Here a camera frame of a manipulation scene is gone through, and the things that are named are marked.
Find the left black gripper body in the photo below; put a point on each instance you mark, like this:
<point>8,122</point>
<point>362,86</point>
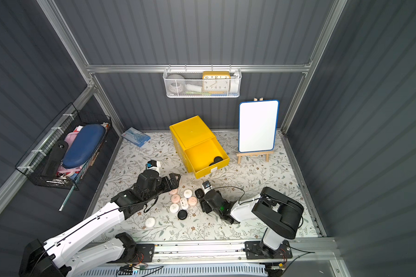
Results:
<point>167,183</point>

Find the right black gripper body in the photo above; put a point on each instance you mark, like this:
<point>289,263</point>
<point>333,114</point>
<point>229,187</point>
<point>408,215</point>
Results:
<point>204,199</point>

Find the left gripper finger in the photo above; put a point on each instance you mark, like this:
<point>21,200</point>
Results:
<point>170,186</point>
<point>173,178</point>

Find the black earphone case bottom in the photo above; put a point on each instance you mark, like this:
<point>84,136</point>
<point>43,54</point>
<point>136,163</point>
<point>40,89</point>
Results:
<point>182,214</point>

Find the yellow three-drawer cabinet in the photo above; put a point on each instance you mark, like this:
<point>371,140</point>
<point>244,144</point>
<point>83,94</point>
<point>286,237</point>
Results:
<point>187,134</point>

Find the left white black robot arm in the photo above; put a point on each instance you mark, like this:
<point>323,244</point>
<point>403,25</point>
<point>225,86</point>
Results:
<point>65,255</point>

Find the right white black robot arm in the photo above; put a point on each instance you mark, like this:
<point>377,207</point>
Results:
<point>281,214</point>

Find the pink earphone case right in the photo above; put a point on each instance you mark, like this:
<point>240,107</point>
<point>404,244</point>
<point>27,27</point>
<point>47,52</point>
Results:
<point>192,201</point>

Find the white earphone case upper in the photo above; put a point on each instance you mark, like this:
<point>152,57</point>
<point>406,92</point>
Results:
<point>188,193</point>

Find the white earphone case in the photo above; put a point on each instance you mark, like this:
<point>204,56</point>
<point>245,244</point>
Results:
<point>188,193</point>
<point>174,208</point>
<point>184,203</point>

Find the white earphone case centre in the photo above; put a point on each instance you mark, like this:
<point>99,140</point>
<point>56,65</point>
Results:
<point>184,203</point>

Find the white earphone case lower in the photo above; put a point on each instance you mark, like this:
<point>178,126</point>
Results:
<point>174,208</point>

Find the white earphone case isolated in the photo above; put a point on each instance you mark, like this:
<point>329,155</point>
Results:
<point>150,222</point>

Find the small wooden easel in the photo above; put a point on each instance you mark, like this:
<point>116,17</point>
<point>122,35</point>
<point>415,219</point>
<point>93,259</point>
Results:
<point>254,155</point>

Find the blue oval case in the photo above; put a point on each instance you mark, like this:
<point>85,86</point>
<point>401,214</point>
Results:
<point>84,146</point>

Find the pink items in basket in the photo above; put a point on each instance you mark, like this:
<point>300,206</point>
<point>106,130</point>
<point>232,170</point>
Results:
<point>62,172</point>

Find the white tape roll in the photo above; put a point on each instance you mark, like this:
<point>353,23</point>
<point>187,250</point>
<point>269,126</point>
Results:
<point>175,84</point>

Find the black object in basket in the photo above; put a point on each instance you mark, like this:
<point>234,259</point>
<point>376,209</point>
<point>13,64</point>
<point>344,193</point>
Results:
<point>55,158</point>

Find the yellow alarm clock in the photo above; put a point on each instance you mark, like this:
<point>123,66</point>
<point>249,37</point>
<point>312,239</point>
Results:
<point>216,81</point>

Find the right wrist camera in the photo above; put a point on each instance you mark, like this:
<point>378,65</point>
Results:
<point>206,186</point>

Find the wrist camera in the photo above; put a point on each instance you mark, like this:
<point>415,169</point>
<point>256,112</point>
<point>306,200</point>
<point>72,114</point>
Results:
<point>206,186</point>
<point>153,165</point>

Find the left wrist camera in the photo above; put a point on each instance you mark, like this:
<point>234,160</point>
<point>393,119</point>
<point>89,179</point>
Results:
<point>153,165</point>

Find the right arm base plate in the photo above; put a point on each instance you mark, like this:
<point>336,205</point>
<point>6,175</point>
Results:
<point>257,250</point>

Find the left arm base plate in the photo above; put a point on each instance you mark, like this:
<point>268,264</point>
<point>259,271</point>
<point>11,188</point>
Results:
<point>142,253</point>

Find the white board blue frame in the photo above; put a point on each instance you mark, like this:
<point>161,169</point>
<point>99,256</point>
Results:
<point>258,126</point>

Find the black wire side basket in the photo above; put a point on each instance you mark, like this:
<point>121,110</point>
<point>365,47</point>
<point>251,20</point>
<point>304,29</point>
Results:
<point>32,165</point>

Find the white wire wall basket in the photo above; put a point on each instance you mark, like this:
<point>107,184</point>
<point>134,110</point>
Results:
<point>193,85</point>

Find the aluminium front rail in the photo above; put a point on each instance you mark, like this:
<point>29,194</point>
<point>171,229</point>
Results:
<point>235,251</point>

